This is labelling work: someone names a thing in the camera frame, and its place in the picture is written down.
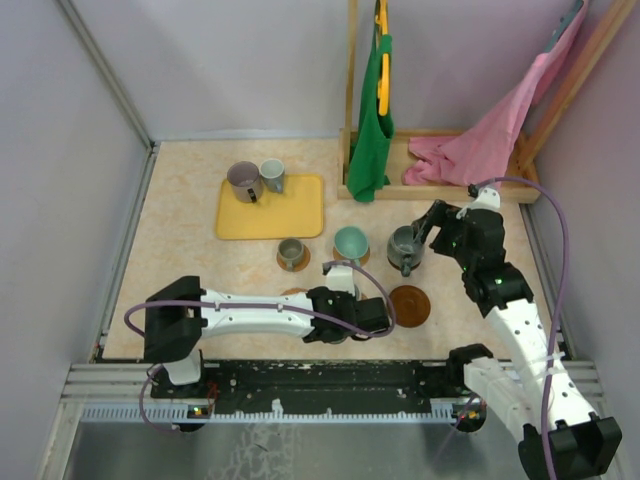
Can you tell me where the large brown wooden coaster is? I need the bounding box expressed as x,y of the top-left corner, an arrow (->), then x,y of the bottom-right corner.
390,285 -> 431,328

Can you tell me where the dark speckled grey mug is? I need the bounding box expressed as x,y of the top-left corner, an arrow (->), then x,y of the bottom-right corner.
387,225 -> 424,278

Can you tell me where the teal mug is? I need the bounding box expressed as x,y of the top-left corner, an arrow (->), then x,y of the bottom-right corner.
333,226 -> 370,259

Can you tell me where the large woven rattan coaster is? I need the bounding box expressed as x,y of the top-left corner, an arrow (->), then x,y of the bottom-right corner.
281,287 -> 308,296

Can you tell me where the light wooden coaster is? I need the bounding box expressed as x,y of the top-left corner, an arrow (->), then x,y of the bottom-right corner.
276,245 -> 311,272

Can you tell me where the small olive mug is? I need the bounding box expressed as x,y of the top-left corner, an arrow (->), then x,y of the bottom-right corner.
277,238 -> 304,271

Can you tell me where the purple mug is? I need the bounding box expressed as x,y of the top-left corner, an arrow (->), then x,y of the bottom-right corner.
226,161 -> 263,203

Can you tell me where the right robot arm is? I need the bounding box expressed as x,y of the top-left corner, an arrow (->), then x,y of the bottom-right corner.
411,186 -> 622,479

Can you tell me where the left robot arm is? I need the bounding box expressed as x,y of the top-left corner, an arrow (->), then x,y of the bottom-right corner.
125,261 -> 395,397

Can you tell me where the pink shirt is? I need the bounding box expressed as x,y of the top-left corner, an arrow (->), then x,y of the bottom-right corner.
402,1 -> 589,186

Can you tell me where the wooden rack base tray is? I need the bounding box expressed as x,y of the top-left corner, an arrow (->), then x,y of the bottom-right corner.
337,129 -> 540,204

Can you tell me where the green shirt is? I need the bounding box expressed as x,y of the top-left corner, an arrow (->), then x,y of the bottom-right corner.
347,34 -> 395,203

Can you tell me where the yellow tray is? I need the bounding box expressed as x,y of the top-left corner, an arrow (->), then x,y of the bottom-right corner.
214,174 -> 324,240

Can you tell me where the grey-white mug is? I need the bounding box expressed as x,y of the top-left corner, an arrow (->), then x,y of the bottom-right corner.
259,158 -> 285,194

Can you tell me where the yellow hanger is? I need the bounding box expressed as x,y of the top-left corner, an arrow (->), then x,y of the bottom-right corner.
374,0 -> 391,117

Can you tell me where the grey hanger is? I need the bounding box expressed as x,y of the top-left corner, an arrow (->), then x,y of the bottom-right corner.
543,0 -> 584,53

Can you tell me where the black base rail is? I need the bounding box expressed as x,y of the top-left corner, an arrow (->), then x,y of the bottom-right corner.
151,360 -> 469,415

